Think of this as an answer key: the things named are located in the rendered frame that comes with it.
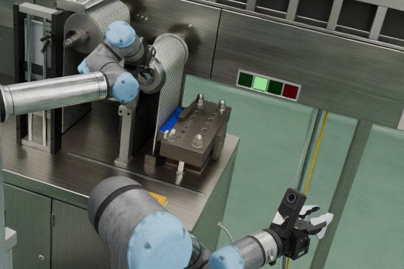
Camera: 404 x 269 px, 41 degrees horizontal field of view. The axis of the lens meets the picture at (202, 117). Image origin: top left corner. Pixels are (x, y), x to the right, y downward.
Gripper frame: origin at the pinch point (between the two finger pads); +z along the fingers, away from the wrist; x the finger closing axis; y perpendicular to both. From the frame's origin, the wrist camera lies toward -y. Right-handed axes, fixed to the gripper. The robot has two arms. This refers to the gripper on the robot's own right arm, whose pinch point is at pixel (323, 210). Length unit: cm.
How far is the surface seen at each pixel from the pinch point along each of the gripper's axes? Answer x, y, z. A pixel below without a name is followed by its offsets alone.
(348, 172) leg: -47, 36, 85
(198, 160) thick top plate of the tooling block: -61, 15, 11
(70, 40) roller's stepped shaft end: -95, -24, -20
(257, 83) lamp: -70, -5, 46
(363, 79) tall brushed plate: -37, -12, 68
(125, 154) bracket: -85, 19, -5
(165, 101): -81, -1, 10
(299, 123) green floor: -186, 98, 228
